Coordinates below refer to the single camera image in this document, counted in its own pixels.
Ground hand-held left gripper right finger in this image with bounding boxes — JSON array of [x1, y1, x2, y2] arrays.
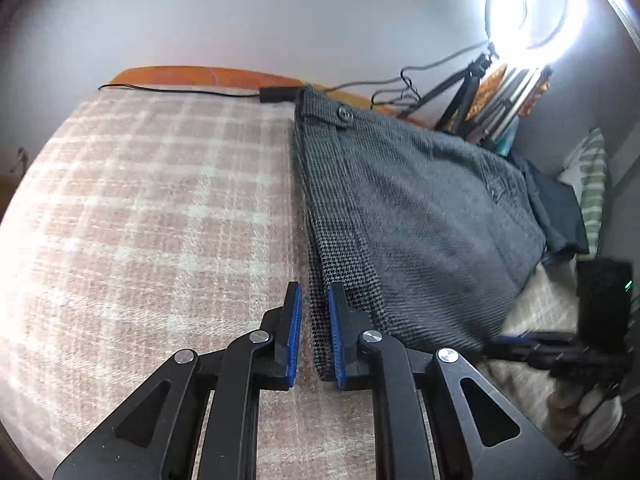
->
[[327, 282, 582, 480]]

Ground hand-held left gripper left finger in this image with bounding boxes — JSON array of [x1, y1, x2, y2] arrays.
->
[[52, 282, 303, 480]]

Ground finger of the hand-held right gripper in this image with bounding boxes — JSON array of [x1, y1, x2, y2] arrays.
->
[[529, 351, 608, 380], [491, 331, 580, 357]]

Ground grey houndstooth pants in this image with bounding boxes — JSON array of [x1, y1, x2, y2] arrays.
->
[[291, 85, 549, 382]]

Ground dark navy cloth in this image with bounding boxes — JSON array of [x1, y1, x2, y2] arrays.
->
[[507, 152, 591, 266]]

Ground green striped cloth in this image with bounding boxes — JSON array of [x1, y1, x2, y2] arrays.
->
[[557, 127, 612, 256]]

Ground beige plaid blanket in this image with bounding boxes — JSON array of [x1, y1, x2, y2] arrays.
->
[[0, 87, 591, 480]]

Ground teal bottle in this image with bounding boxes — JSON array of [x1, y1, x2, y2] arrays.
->
[[492, 117, 522, 157]]

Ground silver tripod legs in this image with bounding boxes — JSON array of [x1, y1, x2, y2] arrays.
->
[[467, 64, 551, 147]]

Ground black power adapter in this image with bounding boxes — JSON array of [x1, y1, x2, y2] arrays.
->
[[258, 87, 301, 104]]

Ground orange patterned cloth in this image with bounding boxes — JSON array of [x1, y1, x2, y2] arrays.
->
[[467, 64, 548, 121]]

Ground black tripod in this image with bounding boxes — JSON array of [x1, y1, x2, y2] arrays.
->
[[400, 50, 501, 133]]

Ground orange wooden headboard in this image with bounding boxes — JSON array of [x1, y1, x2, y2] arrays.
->
[[111, 65, 423, 122]]

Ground black cable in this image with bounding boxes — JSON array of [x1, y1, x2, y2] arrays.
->
[[97, 44, 496, 111]]

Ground white ring light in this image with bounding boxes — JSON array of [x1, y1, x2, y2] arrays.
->
[[484, 0, 608, 68]]

